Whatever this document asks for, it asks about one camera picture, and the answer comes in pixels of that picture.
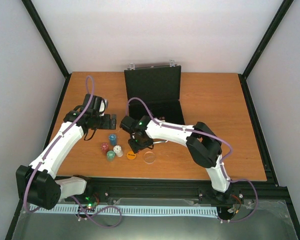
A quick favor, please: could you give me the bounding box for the red poker chip stack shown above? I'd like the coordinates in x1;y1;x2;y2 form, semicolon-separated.
100;142;110;156

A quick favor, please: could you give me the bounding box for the blue poker chip stack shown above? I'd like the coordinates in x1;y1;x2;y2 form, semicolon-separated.
108;133;117;146

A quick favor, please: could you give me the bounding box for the orange dealer button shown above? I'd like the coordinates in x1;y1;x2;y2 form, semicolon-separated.
126;150;137;160

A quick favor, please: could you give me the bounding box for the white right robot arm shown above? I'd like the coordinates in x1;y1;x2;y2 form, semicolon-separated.
120;115;229;193

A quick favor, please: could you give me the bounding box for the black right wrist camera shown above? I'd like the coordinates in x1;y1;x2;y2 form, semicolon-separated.
119;115;138;134

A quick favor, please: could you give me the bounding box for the black poker set case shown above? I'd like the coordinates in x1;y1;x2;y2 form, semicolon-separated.
124;62;186;125

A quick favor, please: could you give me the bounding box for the green poker chip stack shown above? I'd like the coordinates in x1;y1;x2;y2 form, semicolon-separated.
106;150;116;162

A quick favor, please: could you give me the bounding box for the white poker chip stack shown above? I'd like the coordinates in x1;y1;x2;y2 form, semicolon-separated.
113;145;124;158

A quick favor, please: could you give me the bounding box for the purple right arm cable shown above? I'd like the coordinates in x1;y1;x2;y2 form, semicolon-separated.
125;97;259;224

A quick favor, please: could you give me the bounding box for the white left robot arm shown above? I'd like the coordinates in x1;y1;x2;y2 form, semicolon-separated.
16;110;117;211

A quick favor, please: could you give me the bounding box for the black aluminium frame rail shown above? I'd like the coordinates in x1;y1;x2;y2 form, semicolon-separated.
22;176;290;208

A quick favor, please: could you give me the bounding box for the light blue slotted cable duct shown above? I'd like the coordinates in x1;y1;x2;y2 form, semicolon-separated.
36;203;218;218

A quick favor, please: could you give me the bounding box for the clear round disc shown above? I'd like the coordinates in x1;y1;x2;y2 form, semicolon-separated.
143;151;156;164

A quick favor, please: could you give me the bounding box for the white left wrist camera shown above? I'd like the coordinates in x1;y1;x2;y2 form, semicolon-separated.
97;97;108;116

